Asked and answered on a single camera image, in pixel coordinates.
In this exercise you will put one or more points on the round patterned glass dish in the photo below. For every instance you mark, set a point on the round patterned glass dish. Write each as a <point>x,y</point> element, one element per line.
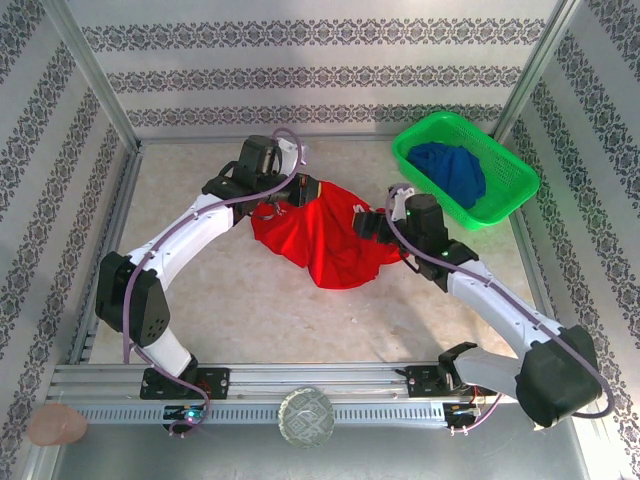
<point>306,417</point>

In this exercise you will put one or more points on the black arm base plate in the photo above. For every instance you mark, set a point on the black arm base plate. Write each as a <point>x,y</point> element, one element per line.
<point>420,380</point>
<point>215,382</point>

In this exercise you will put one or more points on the blue garment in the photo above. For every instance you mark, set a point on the blue garment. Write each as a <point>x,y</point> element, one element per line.
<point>450,170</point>

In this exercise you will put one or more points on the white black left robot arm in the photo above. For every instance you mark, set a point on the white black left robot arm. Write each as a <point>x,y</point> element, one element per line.
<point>185,240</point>

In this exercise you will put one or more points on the aluminium mounting rail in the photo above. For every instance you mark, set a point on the aluminium mounting rail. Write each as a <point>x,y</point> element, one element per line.
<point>310,375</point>

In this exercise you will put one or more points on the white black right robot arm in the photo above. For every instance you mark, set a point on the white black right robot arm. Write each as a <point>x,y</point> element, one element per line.
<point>555,375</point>

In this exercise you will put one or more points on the red t-shirt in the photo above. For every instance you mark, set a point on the red t-shirt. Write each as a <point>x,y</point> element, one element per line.
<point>320,240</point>

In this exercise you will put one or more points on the aluminium frame post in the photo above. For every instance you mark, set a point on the aluminium frame post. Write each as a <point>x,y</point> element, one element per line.
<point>95,75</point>
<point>537,75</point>

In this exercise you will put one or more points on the small circuit board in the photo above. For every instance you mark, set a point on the small circuit board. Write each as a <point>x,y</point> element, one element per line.
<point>187,413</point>
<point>462,409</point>

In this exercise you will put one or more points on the aluminium side rail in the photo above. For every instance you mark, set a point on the aluminium side rail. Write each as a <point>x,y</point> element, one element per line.
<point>122,200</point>
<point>532,260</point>

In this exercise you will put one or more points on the aluminium frame crossbar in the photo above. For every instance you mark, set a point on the aluminium frame crossbar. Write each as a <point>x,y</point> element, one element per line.
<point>200,137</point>

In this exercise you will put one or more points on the green plastic basket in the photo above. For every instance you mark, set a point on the green plastic basket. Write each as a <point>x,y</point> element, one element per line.
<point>505,165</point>

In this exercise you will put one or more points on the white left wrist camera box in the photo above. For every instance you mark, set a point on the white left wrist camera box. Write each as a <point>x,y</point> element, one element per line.
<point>292,147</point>

